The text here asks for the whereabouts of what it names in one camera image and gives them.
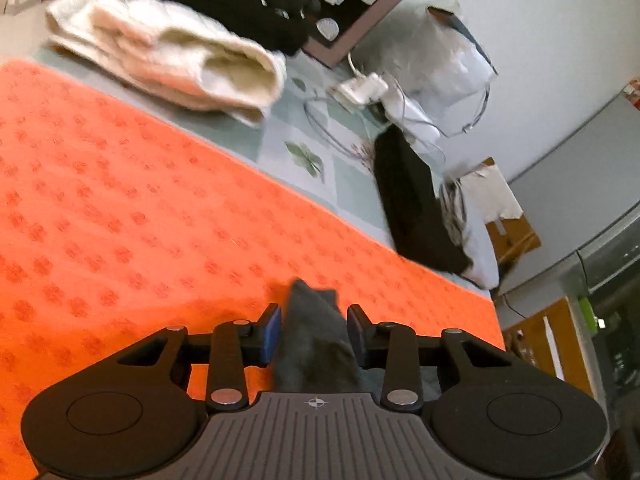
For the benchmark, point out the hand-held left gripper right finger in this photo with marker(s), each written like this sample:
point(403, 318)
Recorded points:
point(355, 330)

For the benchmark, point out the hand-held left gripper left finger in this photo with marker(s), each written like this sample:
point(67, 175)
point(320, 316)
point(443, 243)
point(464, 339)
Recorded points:
point(272, 332)

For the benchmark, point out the dark grey shirt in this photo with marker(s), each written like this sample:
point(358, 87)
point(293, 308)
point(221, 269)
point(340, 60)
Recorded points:
point(312, 340)

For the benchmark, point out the light grey folded garment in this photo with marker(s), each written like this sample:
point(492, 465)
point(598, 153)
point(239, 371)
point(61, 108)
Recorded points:
point(482, 260)

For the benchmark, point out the orange patterned mat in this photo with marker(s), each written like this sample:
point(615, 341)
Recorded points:
point(150, 210)

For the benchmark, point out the beige cloth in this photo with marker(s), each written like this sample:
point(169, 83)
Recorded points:
point(490, 190)

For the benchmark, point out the wooden chair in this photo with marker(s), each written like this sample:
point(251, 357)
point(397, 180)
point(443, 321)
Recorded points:
point(565, 325)

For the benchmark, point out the green fridge magnet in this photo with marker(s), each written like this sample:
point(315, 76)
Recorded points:
point(587, 312)

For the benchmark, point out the white power strip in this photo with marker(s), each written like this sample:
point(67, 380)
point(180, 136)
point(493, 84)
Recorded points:
point(360, 87)

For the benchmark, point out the translucent plastic bag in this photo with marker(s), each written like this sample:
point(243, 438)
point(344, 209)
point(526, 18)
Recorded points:
point(450, 70)

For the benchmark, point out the white quilted blanket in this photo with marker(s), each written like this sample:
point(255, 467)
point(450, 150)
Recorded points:
point(175, 70)

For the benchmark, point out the cluster of fridge magnets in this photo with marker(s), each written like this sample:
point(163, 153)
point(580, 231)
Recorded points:
point(634, 95)

